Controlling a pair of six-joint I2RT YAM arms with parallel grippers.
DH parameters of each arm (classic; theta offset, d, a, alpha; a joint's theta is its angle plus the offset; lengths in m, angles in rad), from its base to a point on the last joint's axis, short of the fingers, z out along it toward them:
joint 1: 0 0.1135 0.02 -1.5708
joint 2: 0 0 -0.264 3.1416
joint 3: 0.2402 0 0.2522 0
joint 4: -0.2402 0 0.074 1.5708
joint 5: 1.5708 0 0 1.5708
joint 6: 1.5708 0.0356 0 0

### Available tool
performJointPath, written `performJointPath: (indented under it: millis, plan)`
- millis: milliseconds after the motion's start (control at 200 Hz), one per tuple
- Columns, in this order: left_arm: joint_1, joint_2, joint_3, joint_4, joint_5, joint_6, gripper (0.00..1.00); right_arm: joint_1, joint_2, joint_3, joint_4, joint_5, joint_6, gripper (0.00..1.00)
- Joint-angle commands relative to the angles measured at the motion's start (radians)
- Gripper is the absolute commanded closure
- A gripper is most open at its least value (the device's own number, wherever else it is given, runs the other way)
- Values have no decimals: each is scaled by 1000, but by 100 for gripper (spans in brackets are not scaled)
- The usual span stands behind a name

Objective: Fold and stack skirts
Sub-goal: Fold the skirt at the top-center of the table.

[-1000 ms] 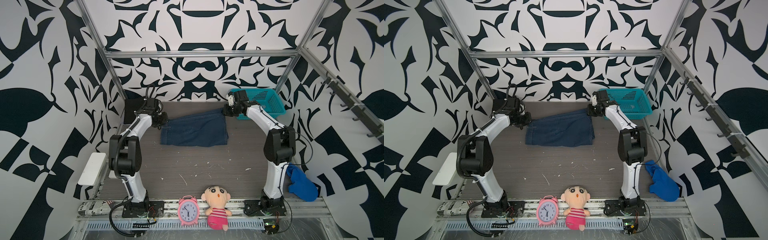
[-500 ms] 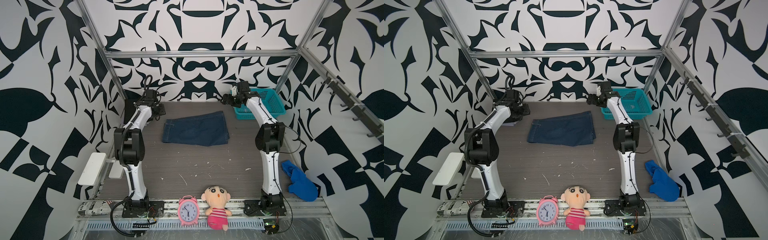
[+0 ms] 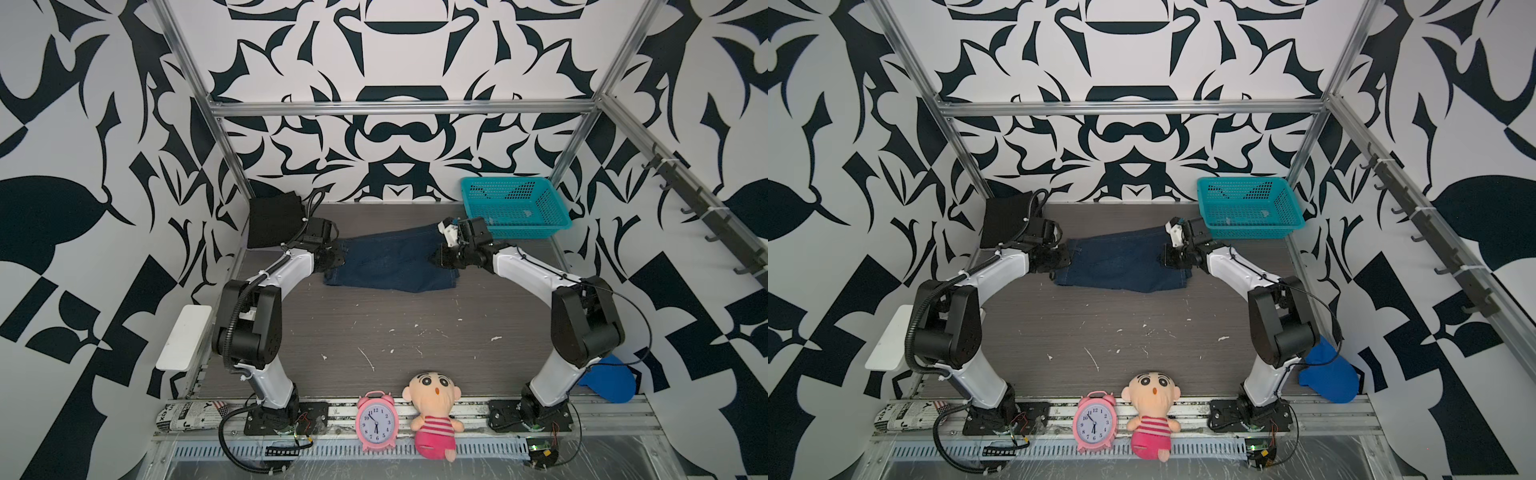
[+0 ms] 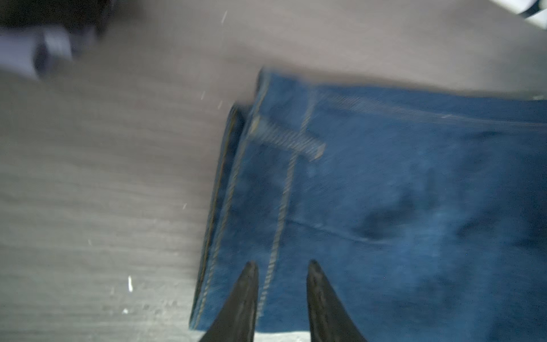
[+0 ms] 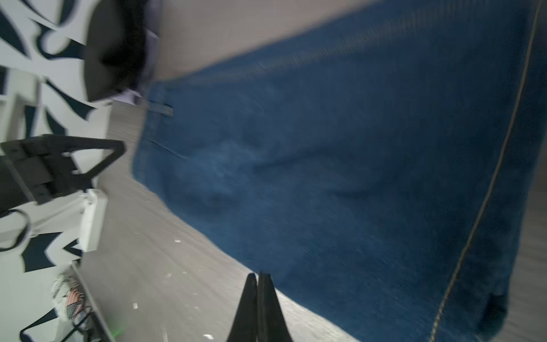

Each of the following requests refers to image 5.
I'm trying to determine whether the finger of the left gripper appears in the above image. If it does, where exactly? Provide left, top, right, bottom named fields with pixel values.
left=1, top=135, right=125, bottom=205

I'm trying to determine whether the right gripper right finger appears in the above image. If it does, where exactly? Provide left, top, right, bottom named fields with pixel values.
left=258, top=272, right=293, bottom=342

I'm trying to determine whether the denim garment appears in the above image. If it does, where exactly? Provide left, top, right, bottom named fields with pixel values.
left=132, top=1, right=546, bottom=341

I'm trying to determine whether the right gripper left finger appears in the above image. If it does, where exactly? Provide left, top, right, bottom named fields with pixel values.
left=226, top=273, right=258, bottom=342

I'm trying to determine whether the black garment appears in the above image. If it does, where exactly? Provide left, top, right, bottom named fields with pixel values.
left=83, top=1, right=148, bottom=102

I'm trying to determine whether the lavender skirt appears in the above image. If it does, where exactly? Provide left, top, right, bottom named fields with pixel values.
left=112, top=88, right=142, bottom=105

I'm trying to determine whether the folded newspaper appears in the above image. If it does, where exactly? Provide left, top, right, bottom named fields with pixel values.
left=51, top=272, right=87, bottom=321

